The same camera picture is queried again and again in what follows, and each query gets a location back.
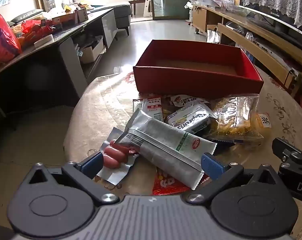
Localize orange box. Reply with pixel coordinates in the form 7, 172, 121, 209
52, 12, 76, 26

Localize wooden television cabinet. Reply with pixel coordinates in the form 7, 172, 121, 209
192, 4, 302, 98

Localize black television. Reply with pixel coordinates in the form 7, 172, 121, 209
238, 4, 302, 49

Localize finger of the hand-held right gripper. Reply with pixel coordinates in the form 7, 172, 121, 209
272, 137, 302, 167

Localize silver wafer packet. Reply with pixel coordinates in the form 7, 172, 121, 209
167, 103, 217, 133

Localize small red plastic bag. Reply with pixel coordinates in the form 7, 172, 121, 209
21, 19, 44, 35

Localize clear sausage packet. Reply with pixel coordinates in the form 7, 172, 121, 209
96, 127, 141, 186

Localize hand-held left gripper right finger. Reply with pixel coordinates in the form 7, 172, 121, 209
186, 153, 286, 207

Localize open white storage box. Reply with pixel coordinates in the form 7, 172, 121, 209
79, 39, 105, 64

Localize white brown-striped meat packet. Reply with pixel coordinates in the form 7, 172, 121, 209
170, 94, 212, 108

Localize red snack bag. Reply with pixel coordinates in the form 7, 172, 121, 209
152, 166, 212, 196

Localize white flat box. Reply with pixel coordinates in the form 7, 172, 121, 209
34, 35, 54, 49

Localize long silver snack packet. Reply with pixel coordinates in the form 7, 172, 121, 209
116, 109, 217, 190

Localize dark blue snack packet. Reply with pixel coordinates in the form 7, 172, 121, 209
203, 130, 238, 147

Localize small cardboard box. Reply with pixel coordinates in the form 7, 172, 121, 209
74, 7, 89, 23

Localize long dark desk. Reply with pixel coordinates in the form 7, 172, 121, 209
0, 6, 117, 113

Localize silver bag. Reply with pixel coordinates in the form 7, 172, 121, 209
206, 29, 222, 44

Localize red cardboard box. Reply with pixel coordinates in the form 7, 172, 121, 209
133, 39, 264, 98

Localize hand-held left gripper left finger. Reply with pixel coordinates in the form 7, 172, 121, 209
23, 152, 119, 207

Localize white red label packet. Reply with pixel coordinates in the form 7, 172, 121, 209
133, 97, 164, 123

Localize clear yellow snack bag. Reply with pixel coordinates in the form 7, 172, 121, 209
207, 94, 264, 144

